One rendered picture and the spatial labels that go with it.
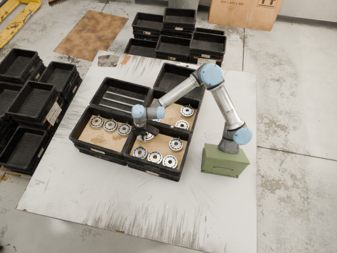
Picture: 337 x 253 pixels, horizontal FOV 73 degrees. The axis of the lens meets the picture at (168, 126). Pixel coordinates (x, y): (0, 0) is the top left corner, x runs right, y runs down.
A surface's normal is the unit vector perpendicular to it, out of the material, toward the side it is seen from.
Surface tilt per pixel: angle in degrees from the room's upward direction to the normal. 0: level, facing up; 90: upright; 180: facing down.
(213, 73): 40
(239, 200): 0
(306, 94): 0
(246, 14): 73
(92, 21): 0
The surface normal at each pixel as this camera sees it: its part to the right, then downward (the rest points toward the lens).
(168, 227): 0.01, -0.51
